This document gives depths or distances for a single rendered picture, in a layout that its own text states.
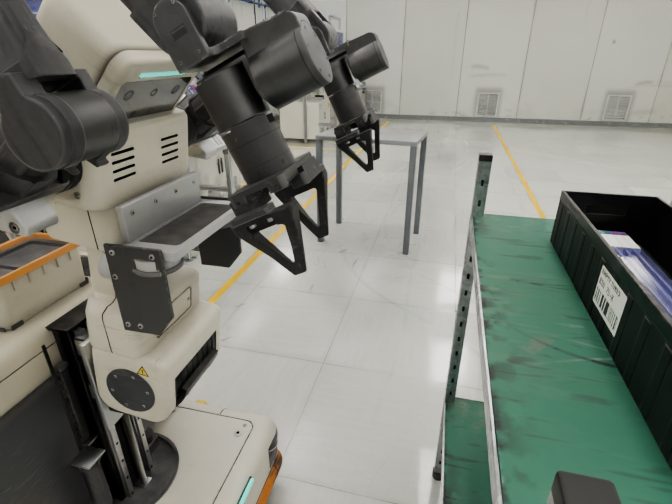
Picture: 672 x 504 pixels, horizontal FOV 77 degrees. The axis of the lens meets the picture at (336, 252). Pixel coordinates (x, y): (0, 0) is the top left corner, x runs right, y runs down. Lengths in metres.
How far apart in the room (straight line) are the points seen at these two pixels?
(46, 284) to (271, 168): 0.75
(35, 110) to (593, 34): 9.79
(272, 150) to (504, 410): 0.38
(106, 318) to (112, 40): 0.45
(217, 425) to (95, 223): 0.83
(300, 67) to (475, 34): 9.35
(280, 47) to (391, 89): 9.42
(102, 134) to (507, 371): 0.56
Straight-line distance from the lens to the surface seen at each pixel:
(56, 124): 0.52
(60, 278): 1.12
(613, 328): 0.67
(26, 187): 0.63
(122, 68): 0.67
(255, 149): 0.43
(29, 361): 1.05
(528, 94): 9.86
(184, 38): 0.43
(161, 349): 0.89
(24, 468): 1.13
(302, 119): 7.05
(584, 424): 0.56
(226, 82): 0.43
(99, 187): 0.72
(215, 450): 1.39
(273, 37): 0.42
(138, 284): 0.74
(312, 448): 1.71
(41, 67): 0.57
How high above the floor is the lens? 1.31
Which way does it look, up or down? 25 degrees down
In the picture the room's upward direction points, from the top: straight up
